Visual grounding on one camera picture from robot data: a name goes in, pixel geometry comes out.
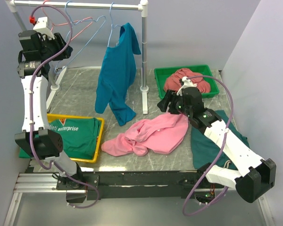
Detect green printed t shirt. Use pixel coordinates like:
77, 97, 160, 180
32, 115, 104, 162

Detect dusty red shirt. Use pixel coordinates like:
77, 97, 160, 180
164, 68, 211, 93

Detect pink t shirt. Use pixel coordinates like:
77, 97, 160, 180
101, 113, 189, 157

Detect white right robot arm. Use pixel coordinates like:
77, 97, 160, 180
157, 87, 276, 203

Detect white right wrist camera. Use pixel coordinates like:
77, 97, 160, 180
176, 76, 197, 96

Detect blue wire hanger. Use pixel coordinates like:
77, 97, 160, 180
52, 2, 109, 71

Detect green plastic tray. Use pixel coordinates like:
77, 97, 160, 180
154, 65, 219, 99

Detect yellow plastic tray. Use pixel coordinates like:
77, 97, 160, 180
47, 114, 105, 163

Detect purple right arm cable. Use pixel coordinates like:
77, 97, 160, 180
182, 75, 234, 216

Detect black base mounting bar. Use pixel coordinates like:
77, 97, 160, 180
55, 170, 200, 203

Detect dark green shorts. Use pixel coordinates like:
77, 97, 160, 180
190, 109, 251, 172

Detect blue hanger with shirt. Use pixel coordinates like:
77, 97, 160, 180
107, 2, 121, 47

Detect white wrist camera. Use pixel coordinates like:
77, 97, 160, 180
33, 16, 55, 40
176, 76, 197, 96

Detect silver clothes rack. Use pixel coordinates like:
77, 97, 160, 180
5, 0, 149, 115

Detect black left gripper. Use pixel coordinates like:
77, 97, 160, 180
39, 32, 73, 62

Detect blue t shirt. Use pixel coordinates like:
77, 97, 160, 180
95, 23, 141, 126

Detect pink wire hanger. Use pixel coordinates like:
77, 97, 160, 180
41, 0, 94, 38

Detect aluminium frame rail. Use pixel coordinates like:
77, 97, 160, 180
3, 171, 274, 226

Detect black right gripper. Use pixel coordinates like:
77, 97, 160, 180
157, 89, 192, 118

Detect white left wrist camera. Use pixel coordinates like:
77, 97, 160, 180
33, 16, 55, 40

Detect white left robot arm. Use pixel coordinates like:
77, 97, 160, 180
15, 30, 84, 189

